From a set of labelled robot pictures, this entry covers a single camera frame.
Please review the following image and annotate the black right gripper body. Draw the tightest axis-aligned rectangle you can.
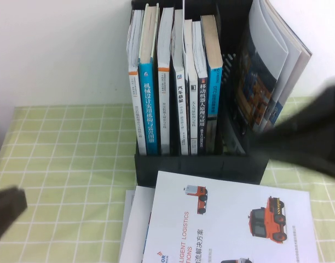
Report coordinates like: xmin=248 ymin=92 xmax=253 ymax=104
xmin=298 ymin=84 xmax=335 ymax=181

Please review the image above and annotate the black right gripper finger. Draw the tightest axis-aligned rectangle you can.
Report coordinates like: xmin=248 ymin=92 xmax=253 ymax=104
xmin=252 ymin=136 xmax=299 ymax=164
xmin=252 ymin=112 xmax=299 ymax=145

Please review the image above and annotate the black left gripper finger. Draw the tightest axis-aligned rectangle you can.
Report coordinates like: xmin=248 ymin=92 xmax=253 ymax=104
xmin=0 ymin=186 xmax=25 ymax=217
xmin=0 ymin=196 xmax=28 ymax=247

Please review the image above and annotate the red cover logistics brochure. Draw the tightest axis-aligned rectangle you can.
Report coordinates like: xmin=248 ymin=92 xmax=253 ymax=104
xmin=141 ymin=171 xmax=320 ymax=263

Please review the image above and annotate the blue spine DTC book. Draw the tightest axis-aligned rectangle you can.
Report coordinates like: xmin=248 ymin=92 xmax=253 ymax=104
xmin=200 ymin=15 xmax=223 ymax=154

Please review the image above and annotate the black spine mobile robot book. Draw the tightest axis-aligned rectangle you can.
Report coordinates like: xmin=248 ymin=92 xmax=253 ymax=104
xmin=191 ymin=21 xmax=209 ymax=156

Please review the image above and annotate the grey spine driverless car book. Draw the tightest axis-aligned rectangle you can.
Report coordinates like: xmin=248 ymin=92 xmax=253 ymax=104
xmin=183 ymin=19 xmax=199 ymax=156

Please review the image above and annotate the white car suspension book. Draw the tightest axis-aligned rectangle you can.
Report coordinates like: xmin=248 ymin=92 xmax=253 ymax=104
xmin=170 ymin=9 xmax=190 ymax=156

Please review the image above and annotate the blue spine mechanical design book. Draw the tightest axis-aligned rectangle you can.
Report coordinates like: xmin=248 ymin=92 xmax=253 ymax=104
xmin=138 ymin=3 xmax=160 ymax=156

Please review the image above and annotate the black perforated book holder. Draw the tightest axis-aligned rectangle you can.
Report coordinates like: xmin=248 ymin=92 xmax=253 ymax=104
xmin=130 ymin=0 xmax=271 ymax=188

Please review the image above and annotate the green checkered tablecloth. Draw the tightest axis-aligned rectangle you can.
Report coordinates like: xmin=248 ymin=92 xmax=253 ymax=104
xmin=0 ymin=95 xmax=335 ymax=263

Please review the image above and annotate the white show catalogue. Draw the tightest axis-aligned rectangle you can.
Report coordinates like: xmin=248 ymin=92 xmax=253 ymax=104
xmin=119 ymin=185 xmax=158 ymax=263

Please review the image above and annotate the thin white booklet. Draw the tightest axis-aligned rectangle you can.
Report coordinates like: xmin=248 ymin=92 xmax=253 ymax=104
xmin=182 ymin=0 xmax=188 ymax=64

